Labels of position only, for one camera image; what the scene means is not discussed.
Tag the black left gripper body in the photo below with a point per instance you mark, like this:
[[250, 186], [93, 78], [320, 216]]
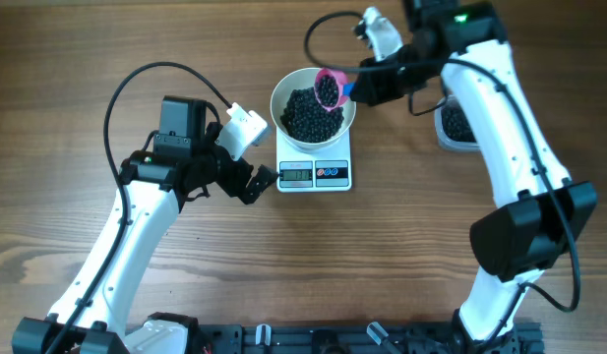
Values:
[[219, 167]]

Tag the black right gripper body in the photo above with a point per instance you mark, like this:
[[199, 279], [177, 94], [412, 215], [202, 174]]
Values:
[[406, 75]]

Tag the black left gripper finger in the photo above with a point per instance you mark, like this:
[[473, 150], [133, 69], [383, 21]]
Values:
[[248, 197], [264, 178]]

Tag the pink scoop with blue handle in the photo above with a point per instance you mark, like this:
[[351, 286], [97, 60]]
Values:
[[332, 88]]

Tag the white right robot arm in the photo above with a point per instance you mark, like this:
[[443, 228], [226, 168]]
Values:
[[540, 211]]

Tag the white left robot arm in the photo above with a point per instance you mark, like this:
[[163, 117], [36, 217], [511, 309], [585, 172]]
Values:
[[91, 316]]

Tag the white digital kitchen scale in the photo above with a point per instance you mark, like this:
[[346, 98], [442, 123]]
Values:
[[328, 169]]

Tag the black beans in bowl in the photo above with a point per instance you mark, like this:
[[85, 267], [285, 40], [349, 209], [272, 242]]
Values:
[[307, 121]]

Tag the white bowl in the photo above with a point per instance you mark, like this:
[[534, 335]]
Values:
[[304, 79]]

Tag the black beans in container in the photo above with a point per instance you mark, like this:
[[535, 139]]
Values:
[[455, 125]]

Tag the clear plastic bean container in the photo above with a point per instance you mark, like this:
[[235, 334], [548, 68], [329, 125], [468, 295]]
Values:
[[444, 140]]

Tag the black mounting rail base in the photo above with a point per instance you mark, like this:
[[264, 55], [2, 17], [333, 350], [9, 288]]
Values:
[[332, 339]]

